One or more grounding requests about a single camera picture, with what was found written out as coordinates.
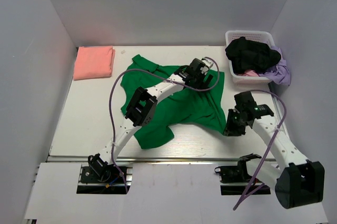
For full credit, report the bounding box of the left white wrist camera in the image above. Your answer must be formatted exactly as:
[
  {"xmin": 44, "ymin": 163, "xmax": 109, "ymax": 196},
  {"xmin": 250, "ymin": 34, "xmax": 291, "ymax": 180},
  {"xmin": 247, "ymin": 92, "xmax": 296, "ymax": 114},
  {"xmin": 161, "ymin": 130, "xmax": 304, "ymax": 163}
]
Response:
[{"xmin": 201, "ymin": 58, "xmax": 214, "ymax": 73}]

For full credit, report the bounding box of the white plastic laundry basket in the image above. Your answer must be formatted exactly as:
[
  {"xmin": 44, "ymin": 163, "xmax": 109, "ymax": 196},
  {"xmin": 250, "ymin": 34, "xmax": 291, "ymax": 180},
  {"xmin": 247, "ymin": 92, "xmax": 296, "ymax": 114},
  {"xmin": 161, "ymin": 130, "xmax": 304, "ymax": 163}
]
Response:
[{"xmin": 225, "ymin": 30, "xmax": 275, "ymax": 84}]

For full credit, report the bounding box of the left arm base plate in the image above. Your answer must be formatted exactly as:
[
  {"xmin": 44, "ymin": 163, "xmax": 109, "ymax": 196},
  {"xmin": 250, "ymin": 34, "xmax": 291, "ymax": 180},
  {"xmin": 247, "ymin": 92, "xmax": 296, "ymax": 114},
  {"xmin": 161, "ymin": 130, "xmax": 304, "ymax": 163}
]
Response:
[{"xmin": 79, "ymin": 166, "xmax": 132, "ymax": 185}]

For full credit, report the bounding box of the green t shirt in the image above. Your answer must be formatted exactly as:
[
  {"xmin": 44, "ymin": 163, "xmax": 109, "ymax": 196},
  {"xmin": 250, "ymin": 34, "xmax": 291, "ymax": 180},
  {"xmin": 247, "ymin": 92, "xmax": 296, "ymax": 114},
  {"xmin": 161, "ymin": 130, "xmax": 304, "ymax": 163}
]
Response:
[{"xmin": 121, "ymin": 55, "xmax": 226, "ymax": 149}]

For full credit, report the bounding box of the pink garment in basket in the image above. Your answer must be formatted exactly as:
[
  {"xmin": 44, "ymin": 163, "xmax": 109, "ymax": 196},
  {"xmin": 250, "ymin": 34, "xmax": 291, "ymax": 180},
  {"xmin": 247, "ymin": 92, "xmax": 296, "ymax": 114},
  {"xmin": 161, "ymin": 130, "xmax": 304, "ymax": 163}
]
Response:
[{"xmin": 241, "ymin": 70, "xmax": 259, "ymax": 77}]

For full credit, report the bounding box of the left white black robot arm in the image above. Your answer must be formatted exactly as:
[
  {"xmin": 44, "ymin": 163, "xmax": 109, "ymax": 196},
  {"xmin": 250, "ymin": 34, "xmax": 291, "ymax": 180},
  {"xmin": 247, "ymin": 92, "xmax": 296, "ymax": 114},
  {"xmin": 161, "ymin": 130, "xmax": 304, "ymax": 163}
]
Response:
[{"xmin": 88, "ymin": 57, "xmax": 218, "ymax": 181}]

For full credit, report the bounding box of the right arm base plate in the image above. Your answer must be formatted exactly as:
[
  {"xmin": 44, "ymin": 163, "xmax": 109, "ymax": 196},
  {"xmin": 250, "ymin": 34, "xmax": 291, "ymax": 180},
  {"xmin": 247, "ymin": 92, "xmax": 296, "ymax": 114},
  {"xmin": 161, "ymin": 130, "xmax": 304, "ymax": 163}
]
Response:
[{"xmin": 214, "ymin": 165, "xmax": 252, "ymax": 184}]

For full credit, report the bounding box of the folded pink t shirt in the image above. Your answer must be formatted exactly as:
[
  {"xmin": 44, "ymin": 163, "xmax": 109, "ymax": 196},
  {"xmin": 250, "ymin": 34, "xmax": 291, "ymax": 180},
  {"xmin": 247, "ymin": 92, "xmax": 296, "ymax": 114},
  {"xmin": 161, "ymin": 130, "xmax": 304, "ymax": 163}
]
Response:
[{"xmin": 73, "ymin": 46, "xmax": 115, "ymax": 80}]

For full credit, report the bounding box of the black garment in basket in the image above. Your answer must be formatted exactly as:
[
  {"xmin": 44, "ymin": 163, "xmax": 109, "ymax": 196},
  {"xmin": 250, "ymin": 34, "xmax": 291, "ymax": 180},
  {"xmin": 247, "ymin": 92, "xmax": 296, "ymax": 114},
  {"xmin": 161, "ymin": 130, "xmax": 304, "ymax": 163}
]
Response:
[{"xmin": 225, "ymin": 37, "xmax": 282, "ymax": 74}]

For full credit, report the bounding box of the lilac garment in basket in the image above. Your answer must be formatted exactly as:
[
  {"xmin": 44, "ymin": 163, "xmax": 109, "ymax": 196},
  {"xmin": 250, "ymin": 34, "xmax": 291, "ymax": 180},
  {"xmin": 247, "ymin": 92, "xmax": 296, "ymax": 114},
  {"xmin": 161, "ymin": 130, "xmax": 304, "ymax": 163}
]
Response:
[{"xmin": 259, "ymin": 46, "xmax": 291, "ymax": 86}]

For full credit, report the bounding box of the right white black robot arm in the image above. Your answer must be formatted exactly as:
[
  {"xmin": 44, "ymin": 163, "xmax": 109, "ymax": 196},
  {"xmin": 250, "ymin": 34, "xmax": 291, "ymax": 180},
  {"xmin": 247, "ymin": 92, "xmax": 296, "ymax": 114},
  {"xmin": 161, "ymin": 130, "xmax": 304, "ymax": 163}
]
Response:
[{"xmin": 220, "ymin": 91, "xmax": 325, "ymax": 209}]

